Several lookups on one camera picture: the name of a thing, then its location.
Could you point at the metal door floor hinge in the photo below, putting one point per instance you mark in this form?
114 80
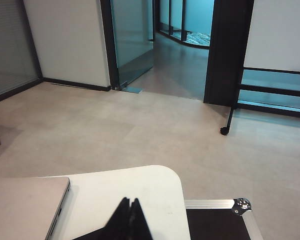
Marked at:
118 88

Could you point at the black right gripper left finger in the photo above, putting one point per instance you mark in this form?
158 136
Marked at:
121 222

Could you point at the glass door black frame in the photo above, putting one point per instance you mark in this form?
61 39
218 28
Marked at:
132 37

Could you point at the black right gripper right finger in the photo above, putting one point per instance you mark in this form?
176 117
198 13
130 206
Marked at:
140 225

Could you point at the black aluminium-edged flight case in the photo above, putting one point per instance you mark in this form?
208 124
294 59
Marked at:
215 225

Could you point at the silver Dell laptop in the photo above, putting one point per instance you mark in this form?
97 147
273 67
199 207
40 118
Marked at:
22 207

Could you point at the curved glass partition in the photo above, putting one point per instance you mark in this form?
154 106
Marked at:
180 15

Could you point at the black caster stand leg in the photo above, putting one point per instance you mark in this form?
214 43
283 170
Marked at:
224 131

